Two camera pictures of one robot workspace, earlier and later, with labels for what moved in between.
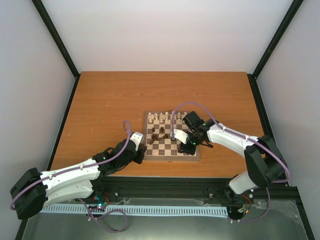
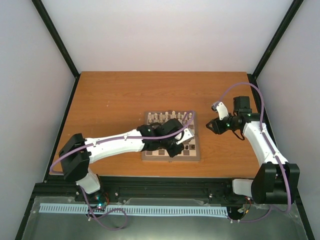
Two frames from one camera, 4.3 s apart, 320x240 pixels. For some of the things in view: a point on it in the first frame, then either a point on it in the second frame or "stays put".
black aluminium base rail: [174, 188] stays put
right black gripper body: [191, 150] -> [221, 129]
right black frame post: [253, 76] stays put
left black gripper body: [138, 159] -> [172, 153]
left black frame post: [59, 44] stays put
